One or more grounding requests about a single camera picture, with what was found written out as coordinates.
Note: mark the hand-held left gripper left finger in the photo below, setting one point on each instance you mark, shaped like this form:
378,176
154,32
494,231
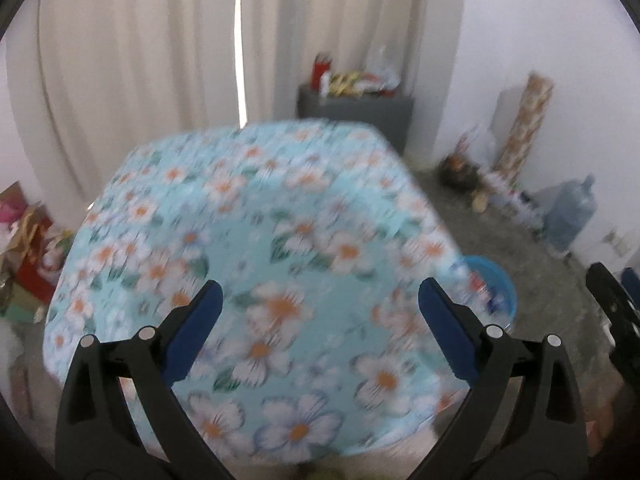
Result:
195,332

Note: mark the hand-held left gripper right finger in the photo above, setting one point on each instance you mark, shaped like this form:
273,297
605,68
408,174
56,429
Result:
447,332

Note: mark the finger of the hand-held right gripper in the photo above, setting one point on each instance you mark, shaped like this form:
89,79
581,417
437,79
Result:
632,285
612,305

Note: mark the blue plastic bucket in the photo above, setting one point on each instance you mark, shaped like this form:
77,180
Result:
500,280

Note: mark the large blue water jug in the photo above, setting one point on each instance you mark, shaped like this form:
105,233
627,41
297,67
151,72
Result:
570,215

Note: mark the small cardboard piece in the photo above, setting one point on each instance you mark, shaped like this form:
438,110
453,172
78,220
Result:
480,202

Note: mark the floral light blue tablecloth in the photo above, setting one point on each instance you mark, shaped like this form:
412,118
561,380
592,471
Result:
280,220

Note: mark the black bag with items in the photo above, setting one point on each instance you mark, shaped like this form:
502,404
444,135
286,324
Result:
457,172

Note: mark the red gift bag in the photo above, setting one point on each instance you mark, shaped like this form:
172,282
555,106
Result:
35,265

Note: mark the patterned wrapping paper roll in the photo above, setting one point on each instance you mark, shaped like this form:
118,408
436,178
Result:
530,130

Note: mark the white plastic bag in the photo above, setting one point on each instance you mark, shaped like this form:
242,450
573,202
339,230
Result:
480,145

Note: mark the pink gift bag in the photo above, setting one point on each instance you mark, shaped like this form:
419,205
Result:
12,210

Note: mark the grey cabinet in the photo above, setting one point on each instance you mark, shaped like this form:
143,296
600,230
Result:
360,115

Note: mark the pile of snack packets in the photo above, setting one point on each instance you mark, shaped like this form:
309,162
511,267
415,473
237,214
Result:
350,84

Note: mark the clear plastic bag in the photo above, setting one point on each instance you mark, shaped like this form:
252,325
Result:
382,67

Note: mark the small white bottle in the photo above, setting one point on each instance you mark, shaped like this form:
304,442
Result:
325,86

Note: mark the cream curtain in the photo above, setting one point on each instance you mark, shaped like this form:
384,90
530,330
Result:
125,60

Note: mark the red can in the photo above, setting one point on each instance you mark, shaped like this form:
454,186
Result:
320,67

